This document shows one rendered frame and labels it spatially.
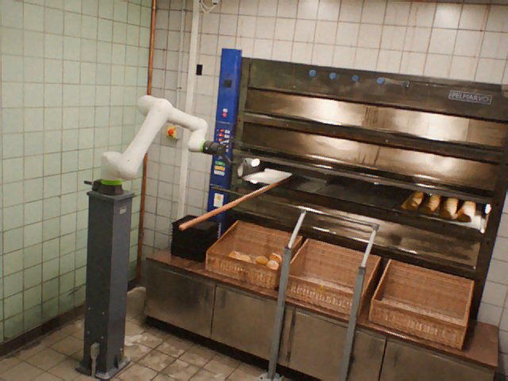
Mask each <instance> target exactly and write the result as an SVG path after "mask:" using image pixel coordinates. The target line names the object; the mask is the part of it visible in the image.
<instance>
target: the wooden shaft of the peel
mask: <svg viewBox="0 0 508 381"><path fill-rule="evenodd" d="M293 178H294V176H293V175H290V176H288V177H286V178H284V179H281V180H279V181H278V182H275V183H273V184H271V185H270V186H267V187H265V188H263V189H260V190H258V191H256V192H254V193H251V194H247V195H246V196H244V197H242V198H239V199H237V200H235V201H233V202H231V203H228V204H226V205H224V206H223V207H220V208H218V209H216V210H213V211H211V212H209V213H207V214H204V215H202V216H201V217H199V218H195V219H193V220H191V221H188V222H186V223H184V224H182V225H180V226H179V230H181V231H183V230H184V229H187V228H190V227H191V226H193V225H196V224H198V223H199V222H200V221H204V220H206V219H207V218H211V217H213V216H215V215H217V214H220V213H222V212H223V211H225V210H227V209H229V208H232V207H234V206H236V205H238V204H240V203H242V202H244V201H246V200H248V199H250V198H252V197H254V196H256V195H258V194H262V193H264V192H266V191H269V190H270V189H271V188H273V187H277V186H278V185H280V184H282V183H285V182H286V181H289V180H291V179H293Z"/></svg>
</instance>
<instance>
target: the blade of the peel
mask: <svg viewBox="0 0 508 381"><path fill-rule="evenodd" d="M265 171H267V172H271V173H275V174H279V175H286V176H290V175H291V174H293V173H295V174H297V175H296V178H299V179H306V180H310V181H314V182H318V183H325V184H327V183H328V182H329V181H331V180H333V179H335V178H336V177H337V176H333V175H325V174H321V173H317V172H313V171H305V170H301V169H297V168H288V167H281V166H279V167H271V168H265Z"/></svg>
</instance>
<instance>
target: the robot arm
mask: <svg viewBox="0 0 508 381"><path fill-rule="evenodd" d="M137 107H138V110H139V111H140V112H141V113H142V114H145V115H146V118H145V121H144V124H143V125H142V126H141V128H140V131H139V132H138V134H137V135H136V137H135V138H134V140H133V141H132V142H131V144H130V145H129V147H128V148H127V149H126V150H125V152H124V153H123V154H121V153H119V152H104V153H103V154H102V159H101V178H100V179H97V180H94V181H92V182H90V181H86V180H85V181H84V184H87V185H91V190H92V191H98V193H101V194H108V195H119V194H123V193H124V191H123V189H122V186H121V182H122V180H123V179H131V178H133V177H134V176H135V175H136V173H137V171H138V169H139V167H140V165H141V163H142V160H143V159H144V156H145V154H146V153H147V150H148V147H149V145H150V144H151V143H152V141H153V140H154V138H155V137H156V135H157V133H158V132H159V131H160V130H161V128H162V127H163V125H164V124H165V122H170V123H172V124H175V125H179V126H182V127H183V128H185V129H189V130H190V131H191V132H190V136H189V139H188V142H187V148H188V149H189V151H191V152H193V153H204V154H208V155H213V154H215V155H219V159H218V160H220V161H222V163H223V164H225V165H226V166H227V167H231V165H233V166H236V165H242V164H241V163H237V162H231V161H230V159H229V158H228V157H227V155H226V154H225V153H226V146H227V145H228V144H232V143H234V144H244V143H241V142H239V141H238V140H234V137H229V138H227V139H224V140H220V142H221V143H220V144H216V143H215V142H213V141H208V140H204V138H205V135H206V130H207V128H208V125H207V122H206V121H205V120H204V119H202V118H200V117H193V116H191V115H188V114H185V113H183V112H181V111H179V110H177V109H175V108H173V107H172V106H171V103H170V102H169V101H168V100H166V99H161V98H154V97H152V96H149V95H145V96H143V97H141V98H140V99H139V101H138V103H137ZM231 139H232V140H231ZM228 140H231V141H230V142H229V143H227V144H222V143H223V142H224V141H228ZM222 156H223V157H224V158H225V160H226V161H227V162H228V163H227V162H226V161H225V160H223V159H222Z"/></svg>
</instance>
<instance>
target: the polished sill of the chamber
mask: <svg viewBox="0 0 508 381"><path fill-rule="evenodd" d="M237 183H238V184H241V185H245V186H248V187H255V188H259V189H263V188H265V187H267V186H270V185H271V184H269V183H262V182H258V181H255V180H251V179H245V178H239V179H237ZM269 191H272V192H275V193H280V194H290V195H294V196H297V197H300V198H307V199H311V200H314V201H318V202H324V203H328V204H332V205H335V206H342V207H345V208H349V209H353V210H359V211H363V212H367V213H370V214H377V215H380V216H384V217H391V218H397V219H402V220H405V221H412V222H416V223H419V224H423V225H429V226H432V227H437V228H440V229H447V230H450V231H453V232H458V233H464V234H468V235H472V236H476V237H482V238H483V235H484V229H477V228H474V227H470V226H466V225H459V224H455V223H451V222H447V221H442V220H437V219H430V218H426V217H420V216H416V215H413V214H405V213H402V212H398V211H393V210H388V209H384V208H380V207H376V206H369V205H366V204H362V203H358V202H351V201H348V200H344V199H340V198H334V197H329V196H326V195H322V194H316V193H314V194H312V193H308V192H305V191H300V190H294V189H290V188H287V187H280V186H277V187H273V188H271V189H270V190H269Z"/></svg>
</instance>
